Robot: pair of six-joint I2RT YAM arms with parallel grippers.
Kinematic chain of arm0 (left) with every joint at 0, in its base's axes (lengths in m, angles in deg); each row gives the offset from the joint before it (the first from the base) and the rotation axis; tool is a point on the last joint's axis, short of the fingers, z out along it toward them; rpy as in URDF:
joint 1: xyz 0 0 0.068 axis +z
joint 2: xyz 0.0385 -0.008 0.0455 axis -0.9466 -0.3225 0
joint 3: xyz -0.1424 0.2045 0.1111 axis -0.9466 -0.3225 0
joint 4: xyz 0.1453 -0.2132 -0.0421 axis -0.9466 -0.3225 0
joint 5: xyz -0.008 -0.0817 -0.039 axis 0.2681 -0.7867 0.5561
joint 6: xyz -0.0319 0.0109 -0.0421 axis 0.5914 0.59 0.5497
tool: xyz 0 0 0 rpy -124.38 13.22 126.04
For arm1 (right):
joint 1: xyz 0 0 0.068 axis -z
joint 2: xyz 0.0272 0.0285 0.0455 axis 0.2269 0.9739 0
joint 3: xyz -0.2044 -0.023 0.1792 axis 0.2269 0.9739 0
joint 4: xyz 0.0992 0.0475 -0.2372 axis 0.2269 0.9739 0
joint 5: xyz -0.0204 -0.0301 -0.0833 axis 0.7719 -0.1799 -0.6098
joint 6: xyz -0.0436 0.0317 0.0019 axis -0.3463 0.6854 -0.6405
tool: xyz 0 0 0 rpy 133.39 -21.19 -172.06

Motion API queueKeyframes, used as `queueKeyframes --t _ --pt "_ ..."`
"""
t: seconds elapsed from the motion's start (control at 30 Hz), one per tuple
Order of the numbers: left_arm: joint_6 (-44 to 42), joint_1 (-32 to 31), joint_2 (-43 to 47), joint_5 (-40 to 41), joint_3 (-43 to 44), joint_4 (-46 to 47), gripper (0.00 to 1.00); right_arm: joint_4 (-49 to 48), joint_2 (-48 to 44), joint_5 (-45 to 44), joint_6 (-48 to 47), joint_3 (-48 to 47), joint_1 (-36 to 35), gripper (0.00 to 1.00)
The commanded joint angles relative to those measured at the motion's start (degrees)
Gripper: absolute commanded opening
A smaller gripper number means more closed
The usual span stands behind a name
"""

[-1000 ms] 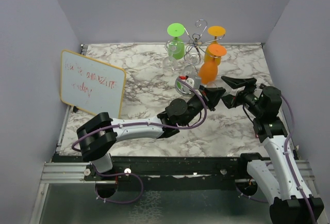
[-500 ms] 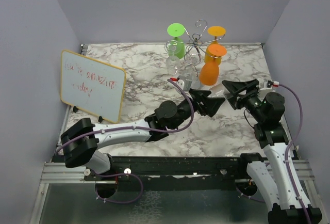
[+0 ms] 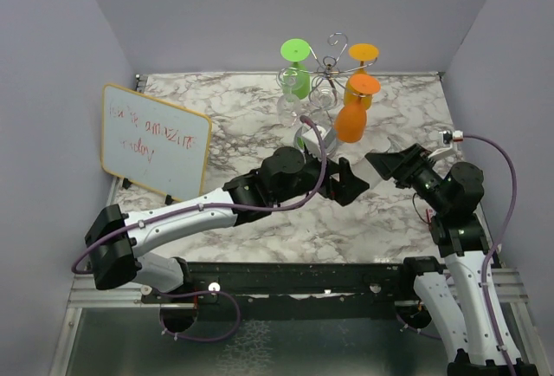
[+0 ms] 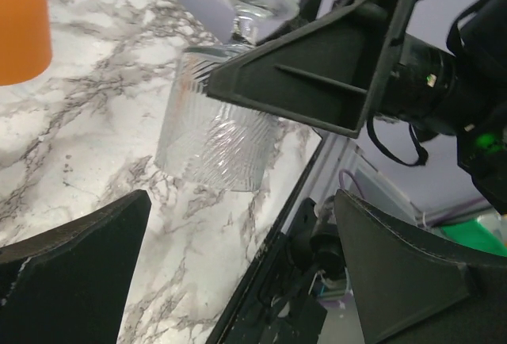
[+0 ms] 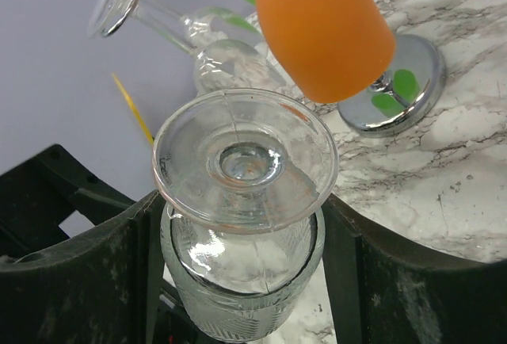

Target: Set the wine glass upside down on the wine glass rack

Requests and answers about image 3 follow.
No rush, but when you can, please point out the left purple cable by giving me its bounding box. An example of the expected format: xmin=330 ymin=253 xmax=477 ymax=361
xmin=71 ymin=114 xmax=329 ymax=276

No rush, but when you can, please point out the yellow plastic wine glass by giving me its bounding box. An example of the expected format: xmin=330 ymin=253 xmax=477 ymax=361
xmin=343 ymin=43 xmax=379 ymax=105

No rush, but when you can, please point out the chrome wine glass rack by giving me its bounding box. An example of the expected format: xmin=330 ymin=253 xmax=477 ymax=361
xmin=293 ymin=32 xmax=379 ymax=129

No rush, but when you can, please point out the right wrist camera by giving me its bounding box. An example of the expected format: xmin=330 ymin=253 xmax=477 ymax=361
xmin=428 ymin=130 xmax=464 ymax=162

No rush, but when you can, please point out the small red white box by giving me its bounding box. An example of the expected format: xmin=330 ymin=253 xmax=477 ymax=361
xmin=425 ymin=208 xmax=435 ymax=224

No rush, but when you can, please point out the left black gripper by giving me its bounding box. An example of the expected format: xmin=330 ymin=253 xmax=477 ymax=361
xmin=272 ymin=146 xmax=369 ymax=207

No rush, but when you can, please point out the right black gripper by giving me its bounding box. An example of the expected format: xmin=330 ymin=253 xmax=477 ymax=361
xmin=367 ymin=141 xmax=451 ymax=213

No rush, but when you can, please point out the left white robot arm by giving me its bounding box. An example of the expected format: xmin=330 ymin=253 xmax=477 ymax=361
xmin=85 ymin=146 xmax=370 ymax=302

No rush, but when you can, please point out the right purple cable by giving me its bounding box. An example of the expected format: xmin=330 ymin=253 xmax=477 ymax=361
xmin=461 ymin=133 xmax=520 ymax=376

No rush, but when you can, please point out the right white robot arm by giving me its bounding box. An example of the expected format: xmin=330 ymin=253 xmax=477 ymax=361
xmin=365 ymin=145 xmax=538 ymax=375

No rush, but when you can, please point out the clear wine glass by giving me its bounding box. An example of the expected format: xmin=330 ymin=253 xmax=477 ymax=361
xmin=308 ymin=88 xmax=338 ymax=111
xmin=351 ymin=136 xmax=402 ymax=190

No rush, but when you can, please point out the small whiteboard yellow frame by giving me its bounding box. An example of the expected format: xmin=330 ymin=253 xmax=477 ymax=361
xmin=100 ymin=84 xmax=212 ymax=201

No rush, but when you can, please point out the clear glass hanging on rack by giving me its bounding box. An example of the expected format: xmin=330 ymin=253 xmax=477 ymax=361
xmin=276 ymin=68 xmax=301 ymax=126

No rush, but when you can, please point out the green plastic wine glass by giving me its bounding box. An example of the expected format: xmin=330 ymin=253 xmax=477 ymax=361
xmin=280 ymin=38 xmax=311 ymax=100

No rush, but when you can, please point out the orange plastic wine glass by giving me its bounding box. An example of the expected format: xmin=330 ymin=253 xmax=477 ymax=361
xmin=334 ymin=75 xmax=381 ymax=143

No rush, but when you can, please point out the purple cable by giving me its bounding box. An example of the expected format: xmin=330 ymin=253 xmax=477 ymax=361
xmin=71 ymin=114 xmax=329 ymax=276
xmin=461 ymin=133 xmax=520 ymax=376

